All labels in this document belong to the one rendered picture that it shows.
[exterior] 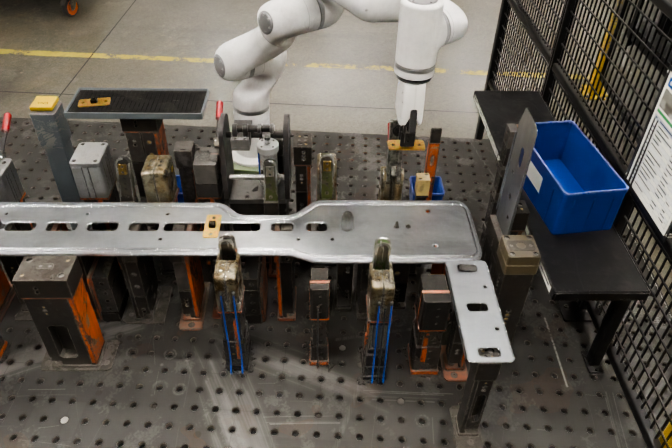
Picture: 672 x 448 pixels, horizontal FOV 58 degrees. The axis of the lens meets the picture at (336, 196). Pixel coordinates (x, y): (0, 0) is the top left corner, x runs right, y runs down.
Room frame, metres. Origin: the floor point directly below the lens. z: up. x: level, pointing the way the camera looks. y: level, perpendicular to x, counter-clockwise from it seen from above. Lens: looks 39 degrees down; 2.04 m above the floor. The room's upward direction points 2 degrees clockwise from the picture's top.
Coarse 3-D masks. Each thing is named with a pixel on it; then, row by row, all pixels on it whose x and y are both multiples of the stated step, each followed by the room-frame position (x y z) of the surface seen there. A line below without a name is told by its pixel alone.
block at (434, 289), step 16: (432, 288) 0.96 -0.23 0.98; (416, 304) 0.98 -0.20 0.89; (432, 304) 0.92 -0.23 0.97; (448, 304) 0.92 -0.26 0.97; (416, 320) 0.98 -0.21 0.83; (432, 320) 0.92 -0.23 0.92; (416, 336) 0.95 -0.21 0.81; (432, 336) 0.93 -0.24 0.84; (416, 352) 0.92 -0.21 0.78; (432, 352) 0.93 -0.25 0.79; (416, 368) 0.92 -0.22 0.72; (432, 368) 0.93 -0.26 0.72
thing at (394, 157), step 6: (390, 120) 1.31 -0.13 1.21; (396, 120) 1.31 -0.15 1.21; (390, 126) 1.30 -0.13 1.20; (396, 126) 1.28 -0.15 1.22; (390, 132) 1.30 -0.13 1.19; (396, 132) 1.27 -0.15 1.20; (390, 138) 1.30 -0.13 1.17; (396, 138) 1.30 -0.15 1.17; (390, 150) 1.29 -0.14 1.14; (396, 150) 1.30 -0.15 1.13; (390, 156) 1.29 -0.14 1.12; (396, 156) 1.30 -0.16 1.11; (390, 162) 1.29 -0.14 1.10; (396, 162) 1.29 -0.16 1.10
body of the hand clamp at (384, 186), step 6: (396, 168) 1.33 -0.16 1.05; (390, 180) 1.30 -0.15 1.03; (396, 180) 1.30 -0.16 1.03; (384, 186) 1.28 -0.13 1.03; (390, 186) 1.28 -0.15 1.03; (396, 186) 1.28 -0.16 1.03; (402, 186) 1.29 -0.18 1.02; (378, 192) 1.34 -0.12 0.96; (384, 192) 1.28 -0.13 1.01; (390, 192) 1.28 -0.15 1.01; (396, 192) 1.28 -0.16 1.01; (378, 198) 1.33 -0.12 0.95; (384, 198) 1.28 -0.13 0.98; (390, 198) 1.28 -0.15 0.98; (396, 198) 1.28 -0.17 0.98
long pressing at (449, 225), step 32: (128, 224) 1.13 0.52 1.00; (160, 224) 1.13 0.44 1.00; (384, 224) 1.16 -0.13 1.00; (416, 224) 1.16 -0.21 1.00; (448, 224) 1.16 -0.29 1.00; (320, 256) 1.04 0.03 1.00; (352, 256) 1.04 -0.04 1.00; (416, 256) 1.05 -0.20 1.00; (448, 256) 1.05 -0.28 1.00; (480, 256) 1.06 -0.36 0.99
